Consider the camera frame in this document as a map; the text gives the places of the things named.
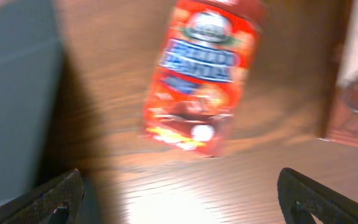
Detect dark green box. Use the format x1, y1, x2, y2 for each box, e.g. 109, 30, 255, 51
0, 0, 63, 206

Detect brown Pocky box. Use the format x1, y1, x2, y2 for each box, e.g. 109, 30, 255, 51
321, 1, 358, 147

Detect red Hello Panda box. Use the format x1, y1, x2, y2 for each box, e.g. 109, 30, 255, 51
142, 0, 265, 157

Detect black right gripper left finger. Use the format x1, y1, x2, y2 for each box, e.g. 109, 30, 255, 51
0, 169, 85, 224

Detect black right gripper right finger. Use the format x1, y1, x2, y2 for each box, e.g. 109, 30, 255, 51
277, 167, 358, 224

